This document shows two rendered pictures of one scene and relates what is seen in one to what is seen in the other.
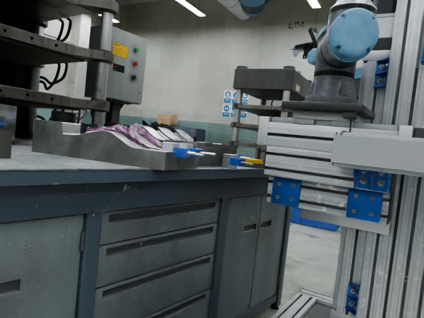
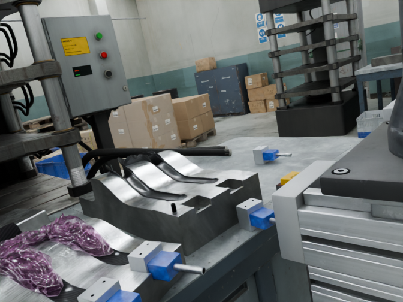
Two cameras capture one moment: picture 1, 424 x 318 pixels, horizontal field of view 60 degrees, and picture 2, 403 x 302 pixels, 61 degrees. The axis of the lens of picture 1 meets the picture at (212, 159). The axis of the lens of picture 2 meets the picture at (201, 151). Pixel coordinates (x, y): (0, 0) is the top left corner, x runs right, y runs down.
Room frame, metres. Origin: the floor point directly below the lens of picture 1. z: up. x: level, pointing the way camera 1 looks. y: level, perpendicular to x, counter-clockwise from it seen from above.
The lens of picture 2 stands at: (0.76, -0.15, 1.16)
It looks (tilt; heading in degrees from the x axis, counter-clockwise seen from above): 13 degrees down; 13
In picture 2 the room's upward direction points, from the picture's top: 12 degrees counter-clockwise
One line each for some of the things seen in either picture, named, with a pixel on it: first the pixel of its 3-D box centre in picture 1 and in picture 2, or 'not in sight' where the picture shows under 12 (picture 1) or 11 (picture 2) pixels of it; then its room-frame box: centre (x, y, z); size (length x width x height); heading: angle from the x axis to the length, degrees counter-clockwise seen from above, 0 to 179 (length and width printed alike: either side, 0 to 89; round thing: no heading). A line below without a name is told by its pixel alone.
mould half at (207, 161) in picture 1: (171, 143); (158, 188); (1.62, 0.18, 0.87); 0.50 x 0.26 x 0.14; 53
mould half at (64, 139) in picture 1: (118, 144); (38, 267); (1.28, 0.33, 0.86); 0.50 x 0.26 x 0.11; 71
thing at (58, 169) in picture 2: not in sight; (63, 165); (4.66, 2.57, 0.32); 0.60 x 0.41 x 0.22; 68
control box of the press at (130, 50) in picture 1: (108, 156); (114, 180); (2.21, 0.62, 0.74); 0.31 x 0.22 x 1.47; 143
